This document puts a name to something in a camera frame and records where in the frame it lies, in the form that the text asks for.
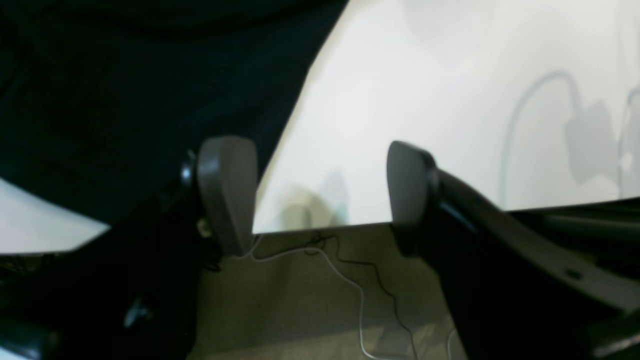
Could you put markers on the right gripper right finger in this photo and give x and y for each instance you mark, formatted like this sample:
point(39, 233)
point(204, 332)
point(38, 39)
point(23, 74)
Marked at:
point(559, 283)

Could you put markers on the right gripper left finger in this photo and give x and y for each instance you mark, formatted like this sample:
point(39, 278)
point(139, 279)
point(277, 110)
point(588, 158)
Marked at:
point(222, 179)

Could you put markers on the black T-shirt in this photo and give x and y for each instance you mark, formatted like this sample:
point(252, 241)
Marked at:
point(102, 99)

